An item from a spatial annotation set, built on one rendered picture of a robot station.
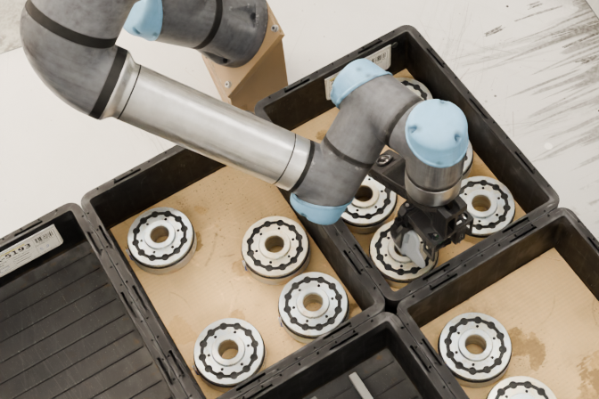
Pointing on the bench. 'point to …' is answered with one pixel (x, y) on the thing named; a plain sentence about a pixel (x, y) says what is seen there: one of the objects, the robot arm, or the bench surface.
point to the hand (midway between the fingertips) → (418, 240)
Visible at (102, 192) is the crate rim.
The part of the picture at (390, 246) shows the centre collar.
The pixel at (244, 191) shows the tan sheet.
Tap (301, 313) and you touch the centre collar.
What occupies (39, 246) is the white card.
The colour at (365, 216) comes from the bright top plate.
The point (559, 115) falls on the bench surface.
